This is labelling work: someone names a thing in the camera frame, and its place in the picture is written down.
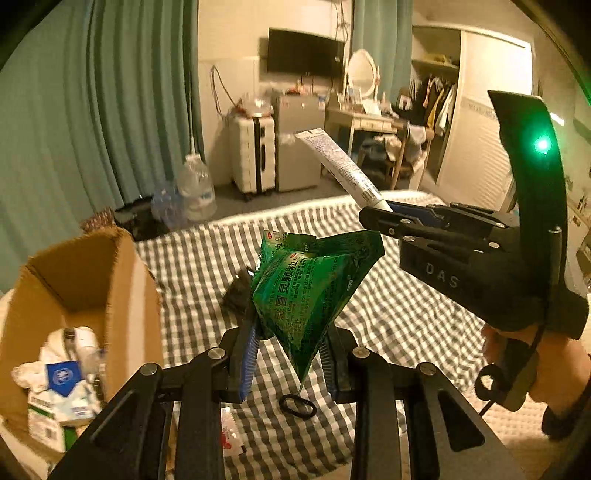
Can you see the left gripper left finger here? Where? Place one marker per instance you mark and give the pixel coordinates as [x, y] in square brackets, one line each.
[222, 374]

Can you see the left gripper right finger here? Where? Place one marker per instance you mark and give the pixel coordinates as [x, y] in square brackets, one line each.
[354, 374]

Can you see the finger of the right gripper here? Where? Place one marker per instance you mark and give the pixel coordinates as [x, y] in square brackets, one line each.
[412, 211]
[390, 224]

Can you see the green medicine sachet bag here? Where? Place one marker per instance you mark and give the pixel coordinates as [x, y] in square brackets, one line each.
[302, 283]

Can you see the white ointment tube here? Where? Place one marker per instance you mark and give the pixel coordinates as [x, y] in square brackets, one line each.
[349, 175]

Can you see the white red wet wipe sachet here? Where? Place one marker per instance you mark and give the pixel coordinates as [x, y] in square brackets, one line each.
[231, 441]

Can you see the blue Vinda tissue pack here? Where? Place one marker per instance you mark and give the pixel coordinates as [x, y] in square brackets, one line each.
[71, 400]

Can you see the white tissue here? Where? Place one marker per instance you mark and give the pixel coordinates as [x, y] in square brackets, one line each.
[31, 376]

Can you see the person's right hand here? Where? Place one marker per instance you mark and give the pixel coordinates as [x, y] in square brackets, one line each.
[563, 370]

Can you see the black tape roll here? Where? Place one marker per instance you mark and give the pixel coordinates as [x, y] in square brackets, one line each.
[237, 297]

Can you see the grey checkered bed sheet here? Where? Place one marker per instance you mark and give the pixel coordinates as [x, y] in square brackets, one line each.
[290, 434]

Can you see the white dressing table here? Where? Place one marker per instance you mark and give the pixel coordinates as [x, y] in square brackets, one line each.
[337, 119]

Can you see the silver mini fridge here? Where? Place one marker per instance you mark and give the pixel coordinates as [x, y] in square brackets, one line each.
[296, 166]

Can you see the white louvered wardrobe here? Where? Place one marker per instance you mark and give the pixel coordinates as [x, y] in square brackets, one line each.
[468, 163]

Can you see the white tape roll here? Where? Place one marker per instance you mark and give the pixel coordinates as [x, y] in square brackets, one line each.
[72, 344]

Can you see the brown cardboard box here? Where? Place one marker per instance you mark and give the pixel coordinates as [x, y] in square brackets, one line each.
[98, 281]

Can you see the white oval mirror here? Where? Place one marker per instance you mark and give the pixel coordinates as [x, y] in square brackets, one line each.
[362, 74]

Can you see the white suitcase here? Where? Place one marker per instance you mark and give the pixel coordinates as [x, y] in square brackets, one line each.
[253, 155]

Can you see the white green medicine box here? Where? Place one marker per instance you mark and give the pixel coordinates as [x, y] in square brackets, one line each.
[44, 416]

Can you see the large clear water jug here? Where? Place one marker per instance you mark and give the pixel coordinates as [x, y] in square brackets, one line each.
[196, 189]

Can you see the teal corner curtain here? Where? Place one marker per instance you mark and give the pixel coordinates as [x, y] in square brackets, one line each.
[384, 28]

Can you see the brown patterned bag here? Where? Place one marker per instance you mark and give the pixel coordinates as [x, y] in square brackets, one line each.
[99, 220]

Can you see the teal window curtain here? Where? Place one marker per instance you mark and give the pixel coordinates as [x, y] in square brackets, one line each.
[99, 106]

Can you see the black wall television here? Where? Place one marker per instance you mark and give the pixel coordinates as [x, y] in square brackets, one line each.
[304, 54]

